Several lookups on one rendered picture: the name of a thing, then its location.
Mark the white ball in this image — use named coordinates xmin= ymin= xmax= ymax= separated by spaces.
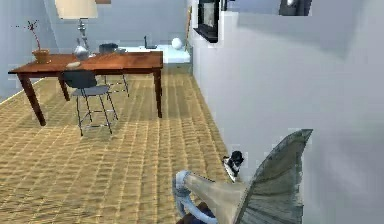
xmin=171 ymin=37 xmax=184 ymax=51

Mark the silver lamp with cream shade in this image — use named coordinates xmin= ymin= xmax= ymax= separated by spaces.
xmin=54 ymin=0 xmax=99 ymax=61

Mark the dark framed wall picture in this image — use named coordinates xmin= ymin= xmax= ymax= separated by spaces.
xmin=278 ymin=0 xmax=314 ymax=17

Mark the thin wooden stick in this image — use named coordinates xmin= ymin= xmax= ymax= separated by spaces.
xmin=184 ymin=5 xmax=193 ymax=52

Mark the small black and white object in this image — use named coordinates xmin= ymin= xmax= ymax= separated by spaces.
xmin=221 ymin=150 xmax=245 ymax=183

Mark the brown pot with twig plant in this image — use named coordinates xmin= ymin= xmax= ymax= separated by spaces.
xmin=12 ymin=19 xmax=52 ymax=65

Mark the dark grey metal chair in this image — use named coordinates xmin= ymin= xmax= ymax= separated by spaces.
xmin=61 ymin=70 xmax=119 ymax=137
xmin=98 ymin=43 xmax=130 ymax=98

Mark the brown wooden table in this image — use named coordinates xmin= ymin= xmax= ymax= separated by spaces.
xmin=7 ymin=50 xmax=164 ymax=127

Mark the grey green armchair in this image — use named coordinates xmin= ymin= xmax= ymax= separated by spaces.
xmin=171 ymin=128 xmax=314 ymax=224

